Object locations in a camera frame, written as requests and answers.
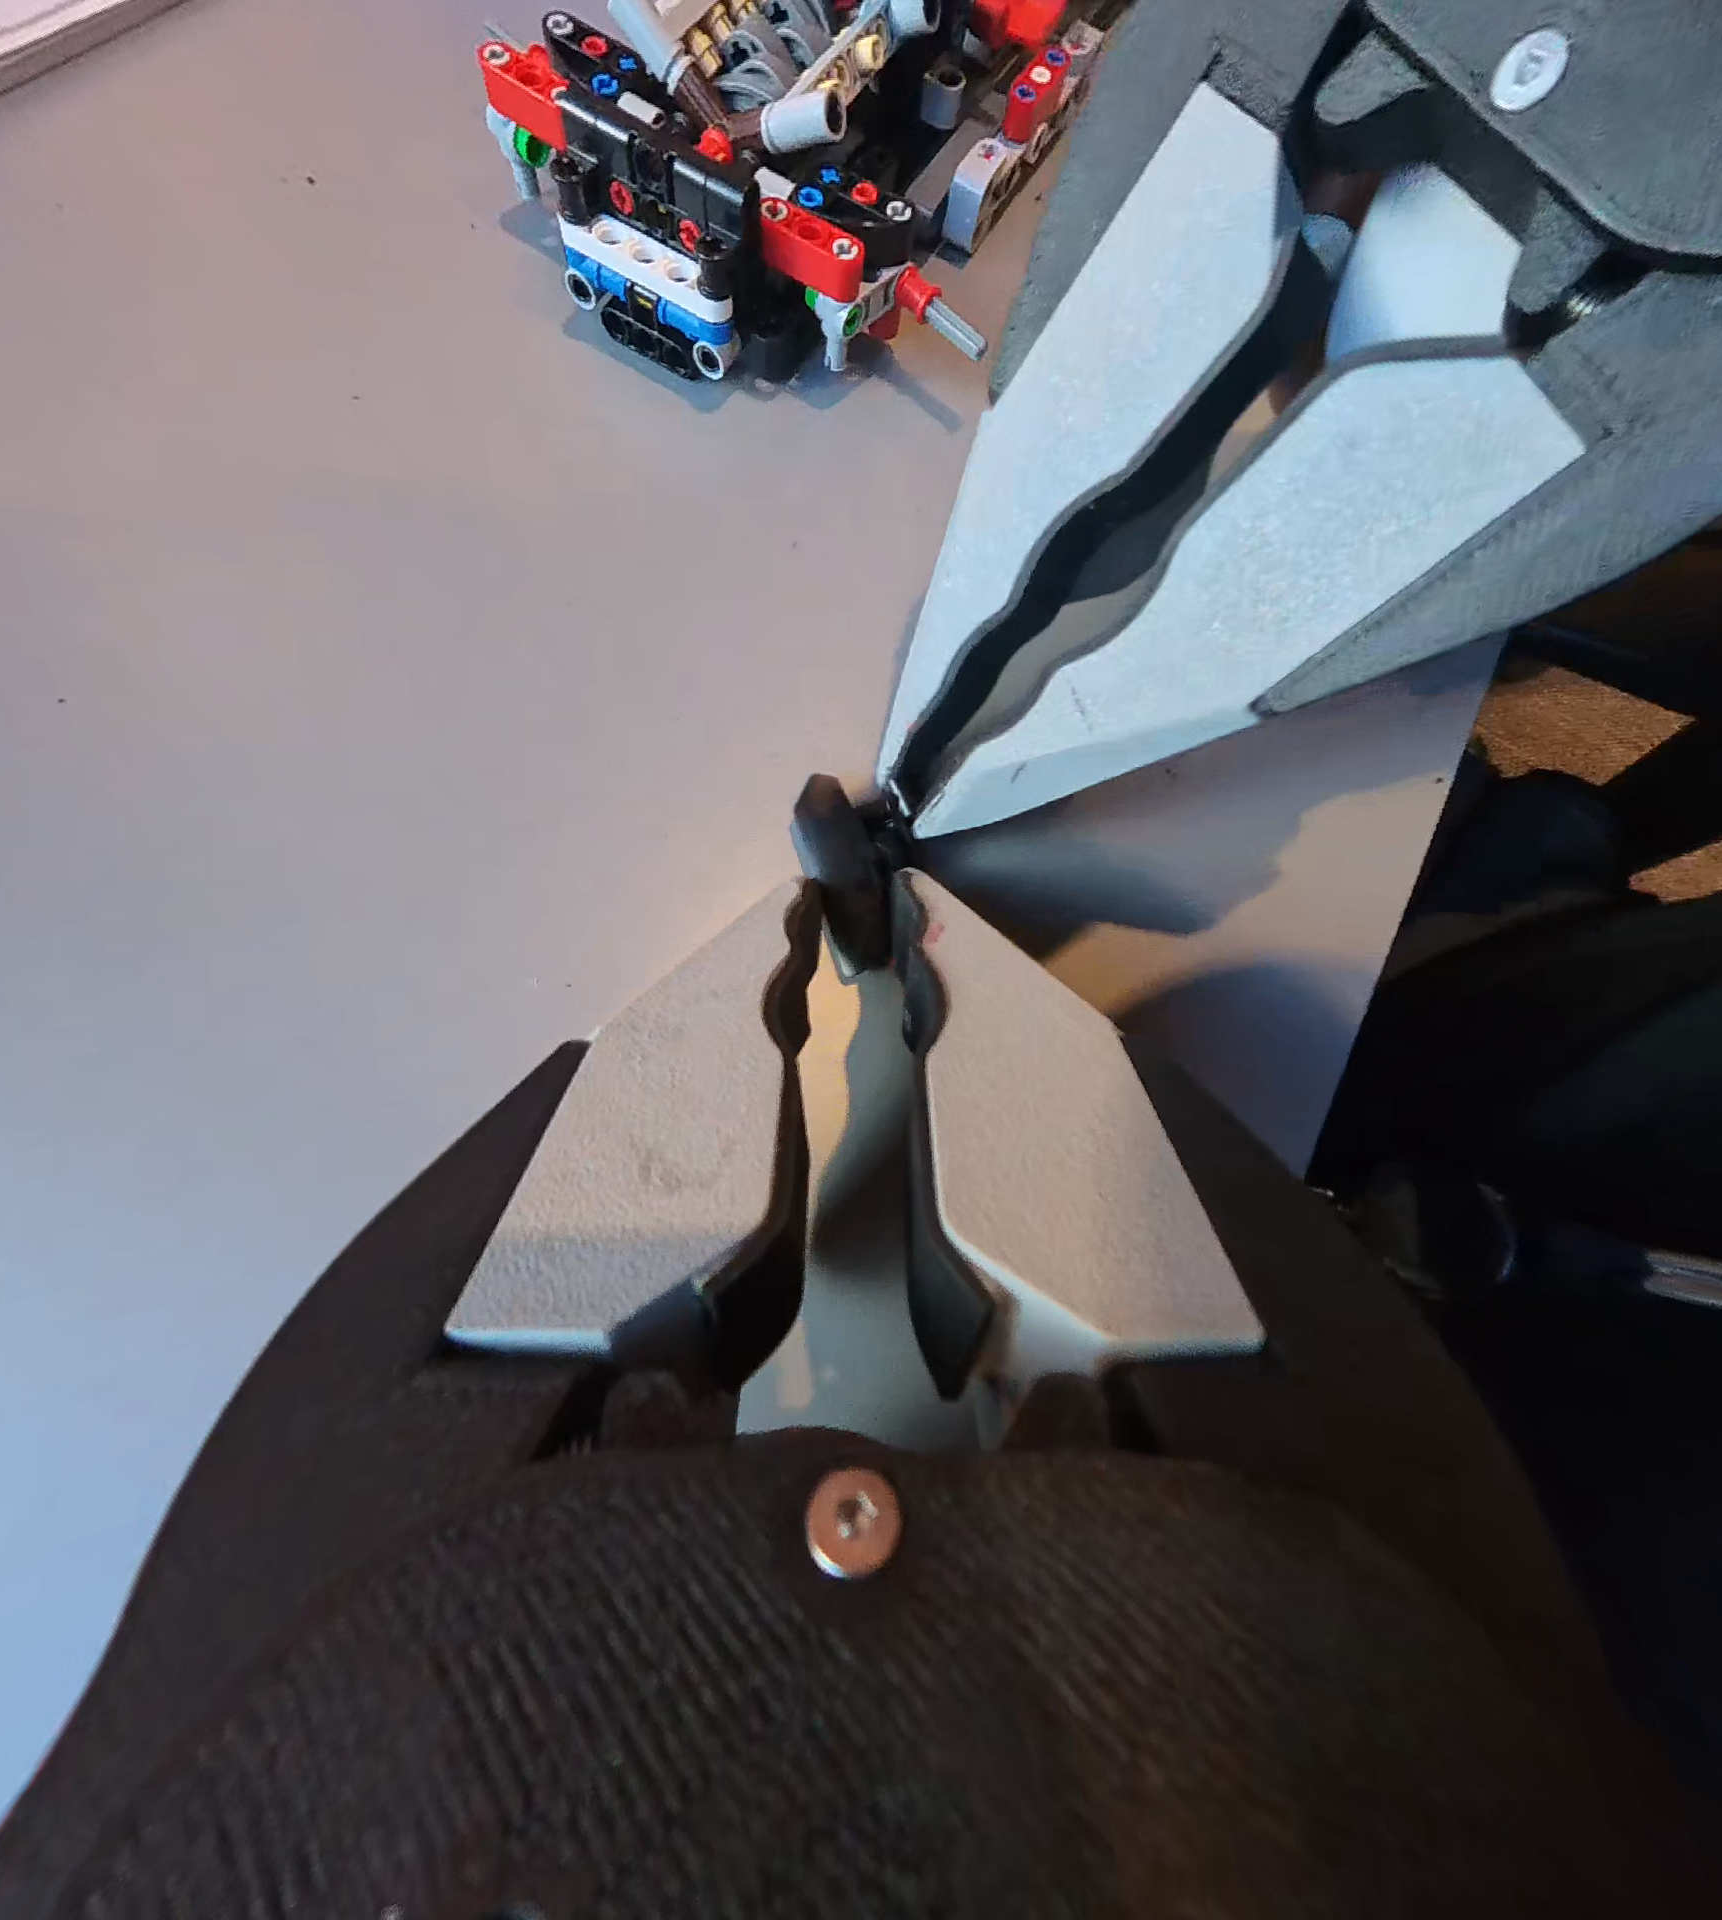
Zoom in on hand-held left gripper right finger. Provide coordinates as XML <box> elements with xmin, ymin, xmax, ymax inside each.
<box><xmin>890</xmin><ymin>876</ymin><xmax>1269</xmax><ymax>1405</ymax></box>

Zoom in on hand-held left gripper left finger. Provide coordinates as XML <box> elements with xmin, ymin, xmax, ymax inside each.
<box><xmin>441</xmin><ymin>876</ymin><xmax>823</xmax><ymax>1399</ymax></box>

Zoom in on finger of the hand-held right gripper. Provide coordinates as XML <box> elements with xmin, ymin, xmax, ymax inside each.
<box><xmin>877</xmin><ymin>83</ymin><xmax>1308</xmax><ymax>790</ymax></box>
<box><xmin>913</xmin><ymin>337</ymin><xmax>1590</xmax><ymax>841</ymax></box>

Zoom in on black hinged brick piece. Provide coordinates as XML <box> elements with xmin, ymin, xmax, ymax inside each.
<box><xmin>789</xmin><ymin>772</ymin><xmax>900</xmax><ymax>984</ymax></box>

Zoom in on grey desk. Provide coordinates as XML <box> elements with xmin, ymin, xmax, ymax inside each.
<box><xmin>0</xmin><ymin>0</ymin><xmax>1508</xmax><ymax>1920</ymax></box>

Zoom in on toy brick car model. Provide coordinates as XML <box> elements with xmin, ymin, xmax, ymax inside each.
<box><xmin>474</xmin><ymin>0</ymin><xmax>1111</xmax><ymax>384</ymax></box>

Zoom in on black strap with toggle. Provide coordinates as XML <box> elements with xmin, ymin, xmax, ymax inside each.
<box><xmin>1400</xmin><ymin>1171</ymin><xmax>1722</xmax><ymax>1339</ymax></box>

